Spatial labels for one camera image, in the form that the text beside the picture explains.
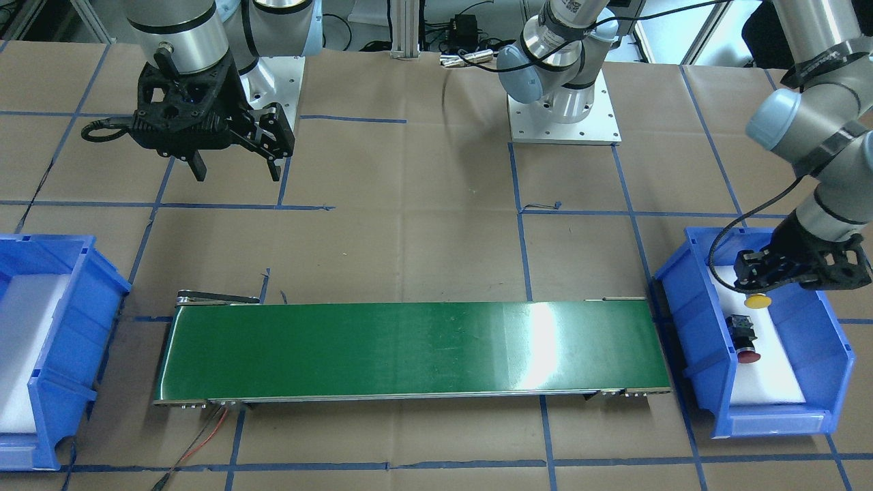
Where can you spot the yellow push button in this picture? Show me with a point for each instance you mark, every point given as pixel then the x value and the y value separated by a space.
pixel 757 301

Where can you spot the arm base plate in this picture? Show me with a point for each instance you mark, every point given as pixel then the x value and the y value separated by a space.
pixel 579 117
pixel 274 80

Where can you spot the blue bin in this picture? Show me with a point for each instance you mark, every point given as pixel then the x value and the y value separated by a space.
pixel 61 384
pixel 818 350

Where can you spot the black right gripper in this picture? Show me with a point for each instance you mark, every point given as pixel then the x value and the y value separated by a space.
pixel 238 97

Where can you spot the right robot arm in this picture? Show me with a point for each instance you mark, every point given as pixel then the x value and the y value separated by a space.
pixel 188 37

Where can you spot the black power adapter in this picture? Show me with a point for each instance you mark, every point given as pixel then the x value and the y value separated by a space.
pixel 463 31

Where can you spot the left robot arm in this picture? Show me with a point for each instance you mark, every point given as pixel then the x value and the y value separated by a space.
pixel 812 122

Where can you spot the aluminium profile post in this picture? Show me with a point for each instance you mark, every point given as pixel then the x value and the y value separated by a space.
pixel 404 26

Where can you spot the red push button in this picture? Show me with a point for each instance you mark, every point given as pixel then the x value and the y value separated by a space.
pixel 742 335

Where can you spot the green conveyor belt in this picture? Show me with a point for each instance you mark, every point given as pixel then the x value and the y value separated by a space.
pixel 255 353

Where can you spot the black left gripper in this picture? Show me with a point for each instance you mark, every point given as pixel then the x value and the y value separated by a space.
pixel 793 242

